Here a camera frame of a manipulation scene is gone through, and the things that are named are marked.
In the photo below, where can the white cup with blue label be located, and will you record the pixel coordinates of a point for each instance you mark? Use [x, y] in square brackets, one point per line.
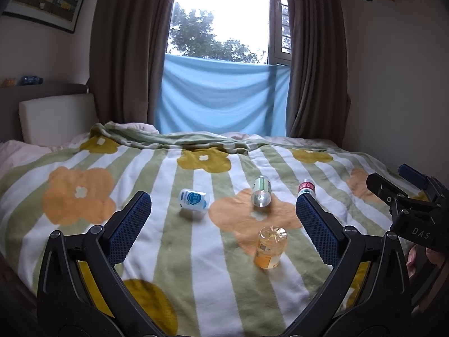
[193, 203]

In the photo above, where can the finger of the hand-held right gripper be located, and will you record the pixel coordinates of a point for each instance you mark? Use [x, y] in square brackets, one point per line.
[380, 185]
[413, 174]

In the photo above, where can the blue toy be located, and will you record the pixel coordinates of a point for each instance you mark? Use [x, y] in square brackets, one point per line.
[31, 80]

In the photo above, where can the yellow plastic bottle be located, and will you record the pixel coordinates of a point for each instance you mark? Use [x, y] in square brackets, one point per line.
[270, 247]

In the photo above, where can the open window frame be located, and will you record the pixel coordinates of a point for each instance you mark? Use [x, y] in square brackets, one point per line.
[280, 14]

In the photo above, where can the white headboard cushion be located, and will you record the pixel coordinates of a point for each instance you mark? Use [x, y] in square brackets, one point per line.
[56, 117]

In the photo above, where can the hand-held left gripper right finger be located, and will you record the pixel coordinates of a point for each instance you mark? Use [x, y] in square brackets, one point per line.
[317, 231]

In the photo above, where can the striped floral blanket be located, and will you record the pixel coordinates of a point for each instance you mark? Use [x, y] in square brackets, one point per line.
[196, 270]

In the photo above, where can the person's right hand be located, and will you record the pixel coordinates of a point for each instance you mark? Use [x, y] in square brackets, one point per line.
[413, 258]

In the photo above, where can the clear bottle with green label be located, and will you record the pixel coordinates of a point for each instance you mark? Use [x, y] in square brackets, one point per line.
[261, 192]

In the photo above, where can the orange toy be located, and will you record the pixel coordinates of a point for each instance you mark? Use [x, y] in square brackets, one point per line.
[8, 83]

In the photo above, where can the bottle with red label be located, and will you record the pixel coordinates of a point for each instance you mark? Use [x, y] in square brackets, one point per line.
[306, 187]

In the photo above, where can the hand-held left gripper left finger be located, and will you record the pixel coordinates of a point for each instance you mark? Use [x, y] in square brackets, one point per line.
[130, 227]

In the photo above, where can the light blue hanging cloth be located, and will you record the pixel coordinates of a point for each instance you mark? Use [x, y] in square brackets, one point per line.
[224, 94]

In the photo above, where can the grey bed headboard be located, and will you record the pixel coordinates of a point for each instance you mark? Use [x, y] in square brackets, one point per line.
[42, 89]

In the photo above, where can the brown curtain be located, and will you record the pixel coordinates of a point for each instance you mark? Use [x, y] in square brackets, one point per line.
[315, 59]
[129, 49]

